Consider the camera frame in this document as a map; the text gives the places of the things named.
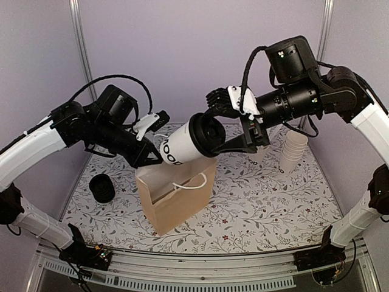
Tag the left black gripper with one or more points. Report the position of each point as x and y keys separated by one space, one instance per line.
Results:
x=140 y=157

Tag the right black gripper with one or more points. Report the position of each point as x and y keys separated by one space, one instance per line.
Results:
x=246 y=142

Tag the white paper coffee cup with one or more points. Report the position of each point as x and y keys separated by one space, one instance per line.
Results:
x=178 y=148

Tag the brown paper bag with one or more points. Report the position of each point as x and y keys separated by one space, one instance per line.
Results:
x=170 y=194

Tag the black cup lid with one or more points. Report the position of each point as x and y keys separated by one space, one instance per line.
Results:
x=206 y=133

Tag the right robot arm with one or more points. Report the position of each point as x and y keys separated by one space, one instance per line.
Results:
x=347 y=95

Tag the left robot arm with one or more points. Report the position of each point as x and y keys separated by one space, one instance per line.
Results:
x=61 y=129

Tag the cup holding straws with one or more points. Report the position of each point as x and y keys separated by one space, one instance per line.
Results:
x=257 y=158

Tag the stack of black lids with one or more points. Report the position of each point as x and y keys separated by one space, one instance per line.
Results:
x=102 y=188

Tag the stack of white paper cups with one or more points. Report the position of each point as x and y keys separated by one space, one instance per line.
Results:
x=292 y=151

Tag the floral table mat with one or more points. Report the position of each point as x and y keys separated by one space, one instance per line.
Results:
x=251 y=208

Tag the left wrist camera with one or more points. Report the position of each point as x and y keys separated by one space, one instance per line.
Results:
x=150 y=122

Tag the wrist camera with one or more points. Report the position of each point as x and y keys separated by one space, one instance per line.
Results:
x=230 y=98
x=150 y=122

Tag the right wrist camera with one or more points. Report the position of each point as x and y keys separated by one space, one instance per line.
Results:
x=230 y=98

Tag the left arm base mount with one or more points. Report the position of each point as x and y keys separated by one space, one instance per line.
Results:
x=79 y=253

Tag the front aluminium rail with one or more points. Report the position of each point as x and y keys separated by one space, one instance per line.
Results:
x=151 y=271

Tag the right aluminium frame post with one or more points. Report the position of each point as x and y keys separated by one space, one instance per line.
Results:
x=325 y=29

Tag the aluminium frame post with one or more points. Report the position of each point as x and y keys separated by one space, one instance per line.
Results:
x=75 y=12
x=325 y=29

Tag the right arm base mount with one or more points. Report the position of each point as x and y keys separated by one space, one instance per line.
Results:
x=319 y=258

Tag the left aluminium frame post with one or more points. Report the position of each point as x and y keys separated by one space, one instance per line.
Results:
x=75 y=12

